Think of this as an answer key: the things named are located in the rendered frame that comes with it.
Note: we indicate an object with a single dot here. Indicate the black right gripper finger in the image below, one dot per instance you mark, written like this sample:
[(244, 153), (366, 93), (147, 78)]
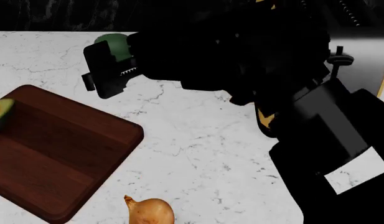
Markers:
[(132, 44), (104, 74)]

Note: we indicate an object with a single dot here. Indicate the green bell pepper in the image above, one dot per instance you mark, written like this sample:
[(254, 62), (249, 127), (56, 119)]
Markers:
[(118, 45)]

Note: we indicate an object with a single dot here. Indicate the dark brown wooden cutting board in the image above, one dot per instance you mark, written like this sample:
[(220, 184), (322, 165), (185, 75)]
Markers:
[(61, 151)]

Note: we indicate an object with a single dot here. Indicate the halved green avocado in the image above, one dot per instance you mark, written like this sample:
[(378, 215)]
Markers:
[(0, 114)]

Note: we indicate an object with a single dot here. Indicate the yellow brown onion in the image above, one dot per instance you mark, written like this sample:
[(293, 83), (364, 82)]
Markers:
[(151, 211)]

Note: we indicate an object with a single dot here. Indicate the grey round knob fixture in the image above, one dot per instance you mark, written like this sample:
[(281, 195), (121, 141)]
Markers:
[(339, 59)]

